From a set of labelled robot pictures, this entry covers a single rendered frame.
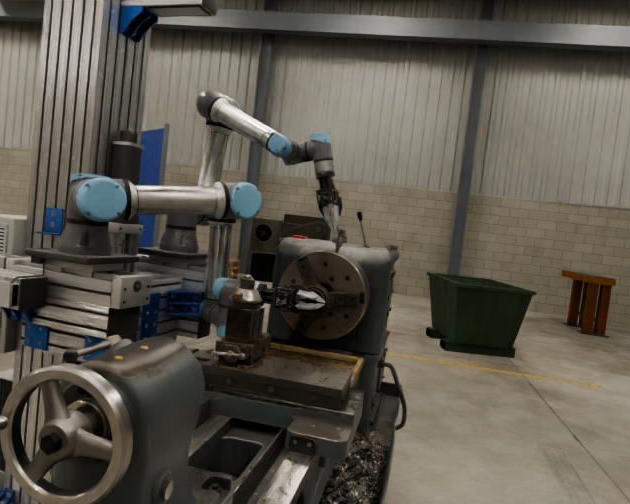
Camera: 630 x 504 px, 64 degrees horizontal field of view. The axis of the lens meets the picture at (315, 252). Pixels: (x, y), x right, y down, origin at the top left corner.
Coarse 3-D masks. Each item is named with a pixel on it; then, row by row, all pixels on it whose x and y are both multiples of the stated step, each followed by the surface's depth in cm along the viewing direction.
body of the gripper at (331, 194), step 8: (320, 176) 185; (328, 176) 186; (320, 184) 186; (328, 184) 187; (320, 192) 187; (328, 192) 185; (336, 192) 188; (320, 200) 186; (328, 200) 186; (336, 200) 185
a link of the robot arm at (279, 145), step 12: (204, 96) 190; (216, 96) 189; (204, 108) 189; (216, 108) 188; (228, 108) 187; (216, 120) 192; (228, 120) 186; (240, 120) 184; (252, 120) 184; (240, 132) 186; (252, 132) 182; (264, 132) 181; (276, 132) 181; (264, 144) 181; (276, 144) 177; (288, 144) 177; (276, 156) 180; (288, 156) 182
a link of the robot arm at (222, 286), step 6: (216, 282) 163; (222, 282) 163; (228, 282) 162; (234, 282) 162; (216, 288) 162; (222, 288) 162; (228, 288) 161; (234, 288) 161; (216, 294) 163; (222, 294) 162; (228, 294) 161; (222, 300) 162; (228, 300) 161
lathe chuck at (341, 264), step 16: (320, 256) 175; (336, 256) 174; (288, 272) 178; (320, 272) 176; (336, 272) 174; (352, 272) 173; (336, 288) 174; (352, 288) 173; (368, 288) 181; (288, 320) 179; (320, 320) 176; (336, 320) 175; (352, 320) 174; (320, 336) 176; (336, 336) 175
